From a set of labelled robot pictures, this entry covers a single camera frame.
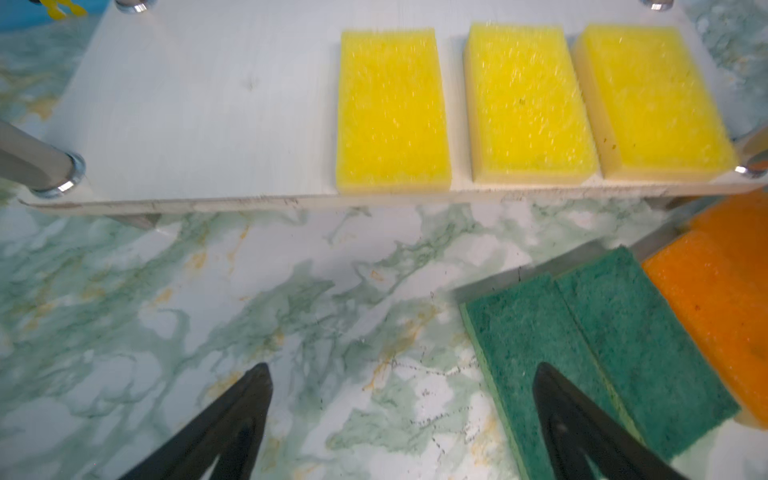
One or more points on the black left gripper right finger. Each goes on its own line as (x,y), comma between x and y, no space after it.
(580,436)

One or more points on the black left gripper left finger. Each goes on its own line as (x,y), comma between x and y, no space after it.
(224,439)

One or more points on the yellow sponge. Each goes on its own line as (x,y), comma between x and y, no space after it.
(391,129)
(527,120)
(649,107)

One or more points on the green sponge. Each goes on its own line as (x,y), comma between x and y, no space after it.
(512,332)
(666,387)

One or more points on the orange sponge left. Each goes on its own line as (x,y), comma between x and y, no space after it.
(723,311)

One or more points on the green sponge left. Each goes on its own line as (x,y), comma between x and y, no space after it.
(512,332)

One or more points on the green sponge right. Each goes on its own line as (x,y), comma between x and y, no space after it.
(666,387)

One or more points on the orange sponge middle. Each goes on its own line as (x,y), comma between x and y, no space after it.
(738,226)

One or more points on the orange sponge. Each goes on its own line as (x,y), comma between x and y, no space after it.
(738,226)
(723,311)

